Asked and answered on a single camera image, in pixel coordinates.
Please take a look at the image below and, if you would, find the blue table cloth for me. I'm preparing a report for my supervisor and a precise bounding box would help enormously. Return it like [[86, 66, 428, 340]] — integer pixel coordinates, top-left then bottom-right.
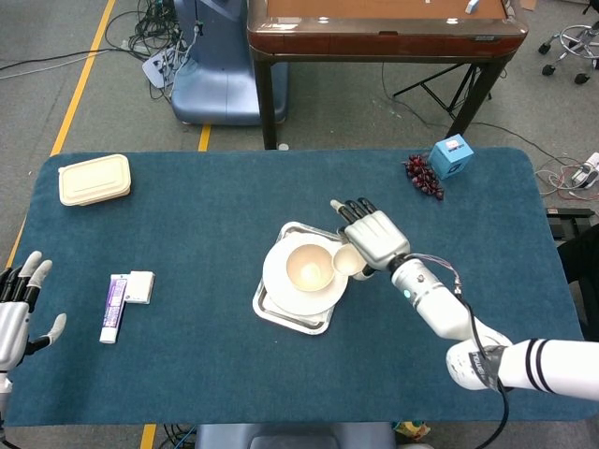
[[4, 147, 599, 427]]

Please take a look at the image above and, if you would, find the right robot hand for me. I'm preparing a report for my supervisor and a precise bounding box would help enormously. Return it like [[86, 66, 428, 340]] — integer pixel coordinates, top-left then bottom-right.
[[329, 197, 412, 281]]

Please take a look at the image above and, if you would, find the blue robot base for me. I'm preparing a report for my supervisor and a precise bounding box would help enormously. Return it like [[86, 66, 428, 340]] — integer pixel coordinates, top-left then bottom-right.
[[170, 0, 289, 126]]

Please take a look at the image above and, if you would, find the white round plate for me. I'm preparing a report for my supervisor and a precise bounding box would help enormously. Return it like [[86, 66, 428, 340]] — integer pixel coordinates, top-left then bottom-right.
[[262, 233, 350, 316]]

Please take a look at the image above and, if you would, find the bunch of red grapes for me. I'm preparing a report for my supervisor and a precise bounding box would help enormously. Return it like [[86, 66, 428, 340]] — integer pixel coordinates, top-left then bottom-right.
[[402, 153, 446, 202]]

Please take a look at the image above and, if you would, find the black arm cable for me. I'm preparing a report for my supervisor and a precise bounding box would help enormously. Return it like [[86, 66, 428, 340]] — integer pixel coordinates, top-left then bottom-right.
[[451, 280, 511, 449]]

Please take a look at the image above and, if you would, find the light blue cube box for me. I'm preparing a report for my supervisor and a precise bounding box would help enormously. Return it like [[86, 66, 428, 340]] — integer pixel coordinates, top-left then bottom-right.
[[428, 134, 474, 181]]

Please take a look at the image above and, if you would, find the white floor adapter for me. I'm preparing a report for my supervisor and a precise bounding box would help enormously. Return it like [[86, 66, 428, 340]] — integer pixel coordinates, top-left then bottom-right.
[[141, 49, 182, 90]]

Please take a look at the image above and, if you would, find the beige bowl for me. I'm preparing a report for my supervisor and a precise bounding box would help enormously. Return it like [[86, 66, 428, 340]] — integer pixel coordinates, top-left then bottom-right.
[[285, 243, 337, 294]]

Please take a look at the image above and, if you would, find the cream lidded lunch box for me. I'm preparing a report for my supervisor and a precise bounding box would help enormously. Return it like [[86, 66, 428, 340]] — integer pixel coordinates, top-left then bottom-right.
[[57, 153, 132, 208]]

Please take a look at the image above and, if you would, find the purple toothpaste tube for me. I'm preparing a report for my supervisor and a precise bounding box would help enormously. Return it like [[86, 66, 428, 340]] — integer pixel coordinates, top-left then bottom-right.
[[98, 273, 129, 345]]

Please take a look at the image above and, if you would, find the silver metal tray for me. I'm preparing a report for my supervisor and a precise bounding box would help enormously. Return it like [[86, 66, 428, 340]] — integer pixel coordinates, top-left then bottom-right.
[[252, 221, 353, 336]]

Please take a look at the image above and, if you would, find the brown wooden table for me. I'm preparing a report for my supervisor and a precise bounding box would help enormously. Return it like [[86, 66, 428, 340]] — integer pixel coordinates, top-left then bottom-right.
[[245, 0, 530, 151]]

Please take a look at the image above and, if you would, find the blue robot torso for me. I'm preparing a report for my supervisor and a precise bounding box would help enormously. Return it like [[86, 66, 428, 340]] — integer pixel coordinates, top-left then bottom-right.
[[194, 422, 397, 449]]

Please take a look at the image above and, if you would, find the floor cable bundle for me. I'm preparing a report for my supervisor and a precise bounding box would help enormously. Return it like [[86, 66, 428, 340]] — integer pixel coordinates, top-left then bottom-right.
[[103, 0, 197, 102]]

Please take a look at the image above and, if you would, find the white power strip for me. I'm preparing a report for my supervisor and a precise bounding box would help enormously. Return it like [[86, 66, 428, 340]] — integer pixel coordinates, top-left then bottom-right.
[[569, 152, 599, 191]]

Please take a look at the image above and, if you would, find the black tripod stand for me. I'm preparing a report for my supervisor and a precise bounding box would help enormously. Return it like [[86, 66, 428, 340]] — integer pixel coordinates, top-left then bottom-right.
[[391, 63, 493, 123]]

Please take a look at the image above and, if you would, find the office chair base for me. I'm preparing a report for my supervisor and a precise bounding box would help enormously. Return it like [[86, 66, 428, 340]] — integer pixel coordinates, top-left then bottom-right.
[[537, 4, 599, 86]]

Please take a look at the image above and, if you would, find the small white box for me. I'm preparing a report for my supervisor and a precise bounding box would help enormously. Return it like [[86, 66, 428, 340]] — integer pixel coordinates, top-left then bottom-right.
[[124, 269, 156, 306]]

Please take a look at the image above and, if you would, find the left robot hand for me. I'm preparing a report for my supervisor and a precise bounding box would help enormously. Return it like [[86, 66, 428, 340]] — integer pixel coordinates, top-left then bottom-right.
[[0, 250, 67, 373]]

